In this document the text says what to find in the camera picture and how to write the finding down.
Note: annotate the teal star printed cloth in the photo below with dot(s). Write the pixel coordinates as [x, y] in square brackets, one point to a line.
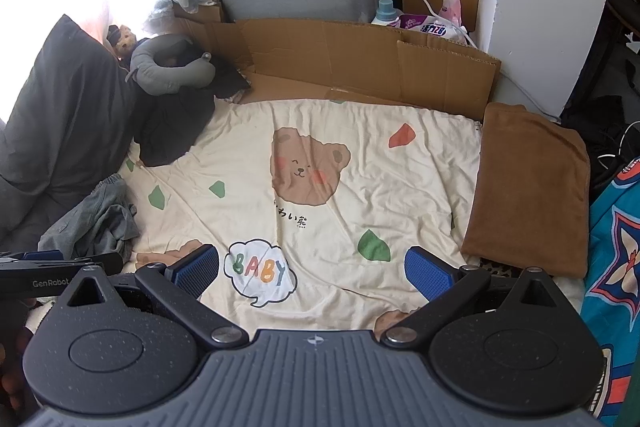
[615, 257]

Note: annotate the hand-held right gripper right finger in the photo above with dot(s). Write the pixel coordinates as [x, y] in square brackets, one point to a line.
[430, 276]

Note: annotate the detergent bottle with blue cap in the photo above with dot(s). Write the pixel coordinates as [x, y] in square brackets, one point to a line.
[386, 13]

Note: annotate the grey neck pillow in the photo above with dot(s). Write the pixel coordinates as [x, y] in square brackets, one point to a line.
[150, 67]

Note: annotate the purple and white package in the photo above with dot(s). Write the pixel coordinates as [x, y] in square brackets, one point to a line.
[430, 26]

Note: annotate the person's left hand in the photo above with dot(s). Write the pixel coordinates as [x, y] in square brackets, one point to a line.
[11, 372]

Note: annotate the pink and white pack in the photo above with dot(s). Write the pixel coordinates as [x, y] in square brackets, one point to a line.
[450, 9]

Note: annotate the long low cardboard sheet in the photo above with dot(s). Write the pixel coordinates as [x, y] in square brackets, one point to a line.
[375, 57]

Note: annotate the brown folded towel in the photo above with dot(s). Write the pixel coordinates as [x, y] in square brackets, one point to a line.
[530, 187]

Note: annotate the light blue denim pants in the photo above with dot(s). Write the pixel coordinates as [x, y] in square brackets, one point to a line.
[95, 222]

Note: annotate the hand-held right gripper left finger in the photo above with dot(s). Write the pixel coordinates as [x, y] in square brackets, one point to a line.
[192, 271]

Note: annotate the cream bear printed blanket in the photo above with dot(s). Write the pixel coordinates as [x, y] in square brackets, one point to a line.
[350, 207]

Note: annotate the black garment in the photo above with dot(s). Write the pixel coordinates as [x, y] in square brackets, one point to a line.
[170, 127]

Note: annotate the spotted white plush blanket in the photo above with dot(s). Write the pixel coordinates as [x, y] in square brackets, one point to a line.
[37, 309]

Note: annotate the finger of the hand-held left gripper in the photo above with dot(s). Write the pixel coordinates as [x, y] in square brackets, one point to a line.
[42, 255]
[107, 263]

